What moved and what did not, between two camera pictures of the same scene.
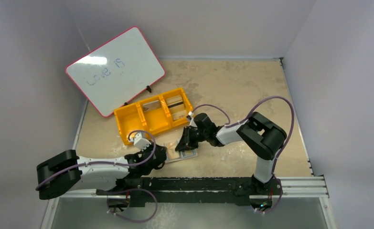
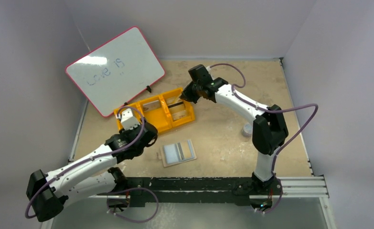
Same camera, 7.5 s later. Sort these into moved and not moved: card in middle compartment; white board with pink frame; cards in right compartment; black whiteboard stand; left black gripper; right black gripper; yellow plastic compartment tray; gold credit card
Moved: gold credit card; right black gripper; left black gripper
Not moved: black whiteboard stand; yellow plastic compartment tray; card in middle compartment; cards in right compartment; white board with pink frame
